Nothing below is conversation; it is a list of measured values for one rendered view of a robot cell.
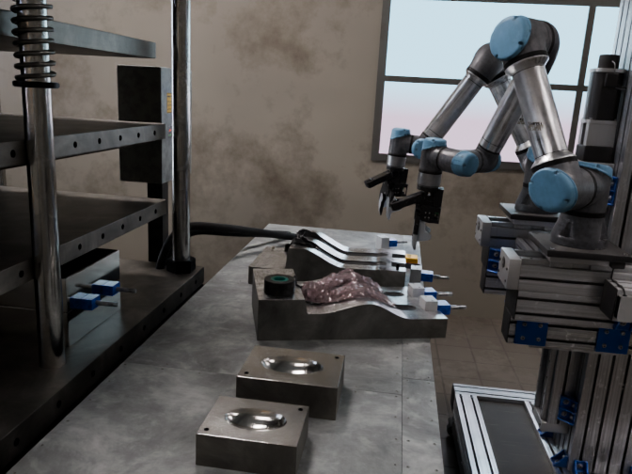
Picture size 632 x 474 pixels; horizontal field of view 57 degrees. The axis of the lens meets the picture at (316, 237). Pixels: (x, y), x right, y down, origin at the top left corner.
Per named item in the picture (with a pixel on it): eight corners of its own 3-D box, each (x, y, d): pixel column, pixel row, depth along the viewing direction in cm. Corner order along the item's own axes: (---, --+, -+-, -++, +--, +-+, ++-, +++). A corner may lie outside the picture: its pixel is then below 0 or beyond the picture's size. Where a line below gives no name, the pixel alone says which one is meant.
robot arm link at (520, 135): (531, 185, 219) (467, 53, 214) (527, 181, 234) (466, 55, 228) (562, 171, 216) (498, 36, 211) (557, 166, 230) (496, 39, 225)
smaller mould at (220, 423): (308, 434, 109) (308, 405, 107) (294, 479, 96) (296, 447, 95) (218, 423, 111) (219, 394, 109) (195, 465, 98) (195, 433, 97)
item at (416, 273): (448, 283, 202) (450, 268, 201) (449, 288, 197) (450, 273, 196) (409, 279, 204) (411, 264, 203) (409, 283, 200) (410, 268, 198)
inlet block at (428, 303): (462, 312, 167) (464, 294, 166) (468, 319, 163) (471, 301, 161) (418, 313, 165) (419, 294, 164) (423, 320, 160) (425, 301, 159)
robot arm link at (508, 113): (551, 18, 171) (475, 161, 198) (530, 13, 165) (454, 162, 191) (583, 34, 165) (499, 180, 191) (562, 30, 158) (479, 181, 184)
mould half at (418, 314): (415, 303, 181) (418, 269, 178) (445, 338, 156) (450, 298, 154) (251, 304, 173) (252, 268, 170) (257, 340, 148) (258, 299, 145)
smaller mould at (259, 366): (342, 384, 128) (345, 355, 127) (335, 420, 114) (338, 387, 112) (253, 373, 131) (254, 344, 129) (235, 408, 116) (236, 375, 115)
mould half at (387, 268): (402, 275, 209) (406, 238, 206) (402, 299, 184) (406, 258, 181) (266, 261, 216) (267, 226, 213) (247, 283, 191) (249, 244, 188)
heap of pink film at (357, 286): (382, 289, 175) (385, 263, 173) (400, 310, 158) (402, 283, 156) (295, 289, 170) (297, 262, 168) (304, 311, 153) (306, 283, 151)
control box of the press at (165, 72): (197, 413, 262) (199, 71, 227) (171, 451, 233) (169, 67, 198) (150, 406, 265) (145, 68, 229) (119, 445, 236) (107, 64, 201)
